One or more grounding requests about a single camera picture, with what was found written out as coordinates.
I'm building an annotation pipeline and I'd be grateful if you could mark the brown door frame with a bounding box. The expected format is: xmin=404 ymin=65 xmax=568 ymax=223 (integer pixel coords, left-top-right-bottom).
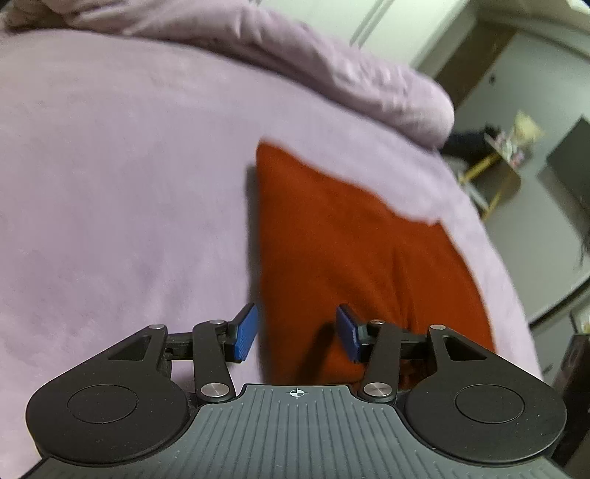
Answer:
xmin=432 ymin=22 xmax=518 ymax=112

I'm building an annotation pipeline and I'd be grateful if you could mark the yellow side shelf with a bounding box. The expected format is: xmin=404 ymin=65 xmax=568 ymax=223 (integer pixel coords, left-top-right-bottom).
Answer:
xmin=457 ymin=151 xmax=523 ymax=221

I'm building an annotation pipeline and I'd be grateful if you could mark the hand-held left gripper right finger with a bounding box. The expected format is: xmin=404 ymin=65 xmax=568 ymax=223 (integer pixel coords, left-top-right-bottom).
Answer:
xmin=336 ymin=303 xmax=497 ymax=404

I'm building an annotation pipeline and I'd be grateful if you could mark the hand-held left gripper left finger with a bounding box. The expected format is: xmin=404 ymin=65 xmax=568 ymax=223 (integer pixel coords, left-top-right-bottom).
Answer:
xmin=108 ymin=303 xmax=259 ymax=404

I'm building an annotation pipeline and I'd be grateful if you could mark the white wardrobe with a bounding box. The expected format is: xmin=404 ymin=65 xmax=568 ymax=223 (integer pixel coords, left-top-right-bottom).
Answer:
xmin=258 ymin=0 xmax=476 ymax=71

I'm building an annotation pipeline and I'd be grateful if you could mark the rust red knit cardigan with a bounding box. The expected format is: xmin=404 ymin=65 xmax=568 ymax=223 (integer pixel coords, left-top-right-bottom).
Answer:
xmin=255 ymin=142 xmax=496 ymax=392

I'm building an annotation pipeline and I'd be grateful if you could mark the crumpled lilac duvet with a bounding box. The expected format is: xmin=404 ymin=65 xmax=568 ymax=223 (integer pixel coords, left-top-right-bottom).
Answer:
xmin=0 ymin=0 xmax=457 ymax=149

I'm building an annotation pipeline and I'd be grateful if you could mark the black cloth pile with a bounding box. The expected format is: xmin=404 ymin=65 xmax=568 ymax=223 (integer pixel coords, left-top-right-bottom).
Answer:
xmin=439 ymin=124 xmax=502 ymax=160

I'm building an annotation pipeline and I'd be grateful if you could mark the wrapped flower bouquet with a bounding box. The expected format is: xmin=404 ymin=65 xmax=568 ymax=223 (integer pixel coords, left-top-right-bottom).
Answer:
xmin=506 ymin=109 xmax=545 ymax=155

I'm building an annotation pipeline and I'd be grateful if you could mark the dark wall screen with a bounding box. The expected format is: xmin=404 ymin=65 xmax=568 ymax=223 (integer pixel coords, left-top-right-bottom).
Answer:
xmin=545 ymin=116 xmax=590 ymax=213

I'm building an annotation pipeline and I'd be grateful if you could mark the purple bed blanket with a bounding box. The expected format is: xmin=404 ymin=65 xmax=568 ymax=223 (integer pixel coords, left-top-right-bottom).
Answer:
xmin=0 ymin=28 xmax=545 ymax=464

